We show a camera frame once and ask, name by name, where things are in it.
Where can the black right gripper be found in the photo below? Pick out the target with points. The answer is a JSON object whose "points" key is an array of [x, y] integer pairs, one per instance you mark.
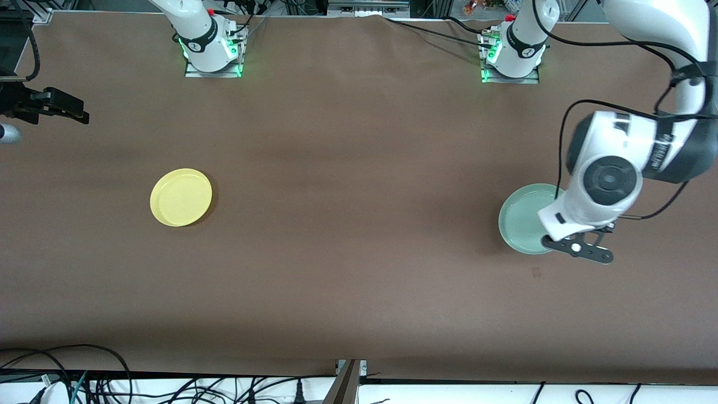
{"points": [[12, 104]]}

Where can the aluminium profile beam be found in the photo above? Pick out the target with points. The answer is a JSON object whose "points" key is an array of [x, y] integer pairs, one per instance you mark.
{"points": [[345, 387]]}

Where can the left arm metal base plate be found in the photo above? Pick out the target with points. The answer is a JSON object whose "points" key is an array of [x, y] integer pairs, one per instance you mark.
{"points": [[488, 80]]}

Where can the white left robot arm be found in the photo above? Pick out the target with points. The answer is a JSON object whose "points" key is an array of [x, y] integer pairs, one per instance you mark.
{"points": [[594, 140]]}

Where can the aluminium corner bracket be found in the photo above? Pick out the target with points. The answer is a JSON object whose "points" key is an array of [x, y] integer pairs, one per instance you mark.
{"points": [[44, 17]]}

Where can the black power plug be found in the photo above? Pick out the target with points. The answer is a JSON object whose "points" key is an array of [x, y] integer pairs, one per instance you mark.
{"points": [[300, 395]]}

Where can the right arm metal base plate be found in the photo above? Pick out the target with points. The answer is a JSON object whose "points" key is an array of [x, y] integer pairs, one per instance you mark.
{"points": [[193, 73]]}

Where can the pale green round plate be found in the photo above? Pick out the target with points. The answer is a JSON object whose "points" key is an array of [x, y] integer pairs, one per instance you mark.
{"points": [[521, 221]]}

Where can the grey metal box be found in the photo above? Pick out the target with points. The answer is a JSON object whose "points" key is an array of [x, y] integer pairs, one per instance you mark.
{"points": [[364, 8]]}

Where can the brown table cloth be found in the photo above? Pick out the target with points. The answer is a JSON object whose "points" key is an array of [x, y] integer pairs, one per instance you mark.
{"points": [[359, 280]]}

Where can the yellow round plate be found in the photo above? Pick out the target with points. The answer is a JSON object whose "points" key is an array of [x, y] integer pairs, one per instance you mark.
{"points": [[181, 197]]}

